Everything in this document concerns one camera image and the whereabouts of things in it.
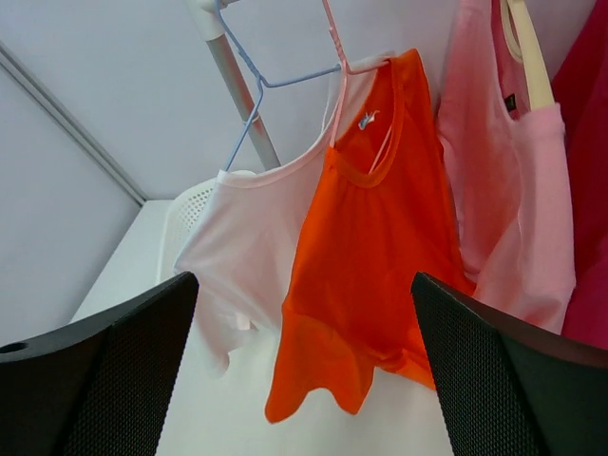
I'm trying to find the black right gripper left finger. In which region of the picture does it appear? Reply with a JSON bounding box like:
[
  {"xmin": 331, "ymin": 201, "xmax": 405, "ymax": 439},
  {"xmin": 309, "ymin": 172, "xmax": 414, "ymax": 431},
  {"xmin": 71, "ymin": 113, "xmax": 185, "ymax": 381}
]
[{"xmin": 1, "ymin": 273, "xmax": 199, "ymax": 455}]

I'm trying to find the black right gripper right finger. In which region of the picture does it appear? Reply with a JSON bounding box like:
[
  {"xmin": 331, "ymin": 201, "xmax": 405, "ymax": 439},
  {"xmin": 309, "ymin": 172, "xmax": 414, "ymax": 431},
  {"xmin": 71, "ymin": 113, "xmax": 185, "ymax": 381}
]
[{"xmin": 411, "ymin": 273, "xmax": 607, "ymax": 455}]

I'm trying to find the orange t shirt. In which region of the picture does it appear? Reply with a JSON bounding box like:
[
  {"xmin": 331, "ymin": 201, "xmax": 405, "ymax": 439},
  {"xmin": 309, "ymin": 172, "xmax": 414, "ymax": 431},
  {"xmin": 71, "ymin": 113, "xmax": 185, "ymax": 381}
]
[{"xmin": 265, "ymin": 49, "xmax": 474, "ymax": 423}]

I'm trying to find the cream wooden hanger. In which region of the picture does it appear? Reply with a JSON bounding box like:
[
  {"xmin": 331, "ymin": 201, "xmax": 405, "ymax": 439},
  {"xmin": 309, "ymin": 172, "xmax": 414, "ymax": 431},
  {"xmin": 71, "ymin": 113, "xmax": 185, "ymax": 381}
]
[{"xmin": 500, "ymin": 0, "xmax": 555, "ymax": 110}]

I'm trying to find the pink wire hanger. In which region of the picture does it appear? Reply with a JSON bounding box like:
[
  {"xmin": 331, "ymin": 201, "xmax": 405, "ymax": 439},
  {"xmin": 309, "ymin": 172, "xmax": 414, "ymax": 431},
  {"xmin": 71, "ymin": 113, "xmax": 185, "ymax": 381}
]
[{"xmin": 322, "ymin": 0, "xmax": 392, "ymax": 174}]

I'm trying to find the pale pink t shirt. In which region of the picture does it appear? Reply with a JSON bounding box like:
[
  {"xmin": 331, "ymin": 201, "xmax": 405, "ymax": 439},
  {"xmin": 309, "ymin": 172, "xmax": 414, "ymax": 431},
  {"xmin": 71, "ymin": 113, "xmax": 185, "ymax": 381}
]
[{"xmin": 175, "ymin": 54, "xmax": 388, "ymax": 378}]

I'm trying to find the crimson t shirt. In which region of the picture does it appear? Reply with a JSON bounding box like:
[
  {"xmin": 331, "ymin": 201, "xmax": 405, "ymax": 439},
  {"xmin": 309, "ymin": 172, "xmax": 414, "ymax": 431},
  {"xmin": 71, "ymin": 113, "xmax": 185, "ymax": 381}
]
[{"xmin": 552, "ymin": 1, "xmax": 607, "ymax": 349}]

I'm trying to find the white plastic basket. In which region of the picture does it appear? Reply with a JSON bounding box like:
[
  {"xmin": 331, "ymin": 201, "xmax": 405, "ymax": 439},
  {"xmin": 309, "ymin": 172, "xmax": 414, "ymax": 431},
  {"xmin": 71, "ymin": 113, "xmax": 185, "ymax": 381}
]
[{"xmin": 165, "ymin": 168, "xmax": 260, "ymax": 276}]

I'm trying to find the metal clothes rack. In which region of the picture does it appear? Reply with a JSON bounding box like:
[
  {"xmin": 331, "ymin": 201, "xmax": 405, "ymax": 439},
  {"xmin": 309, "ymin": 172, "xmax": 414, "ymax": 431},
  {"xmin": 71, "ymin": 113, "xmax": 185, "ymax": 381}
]
[{"xmin": 185, "ymin": 0, "xmax": 280, "ymax": 171}]

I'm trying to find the blue wire hanger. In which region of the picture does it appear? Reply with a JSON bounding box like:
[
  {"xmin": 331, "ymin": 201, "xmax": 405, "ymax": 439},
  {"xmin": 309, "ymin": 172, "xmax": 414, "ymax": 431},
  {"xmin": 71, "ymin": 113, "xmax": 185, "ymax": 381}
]
[{"xmin": 213, "ymin": 0, "xmax": 342, "ymax": 172}]

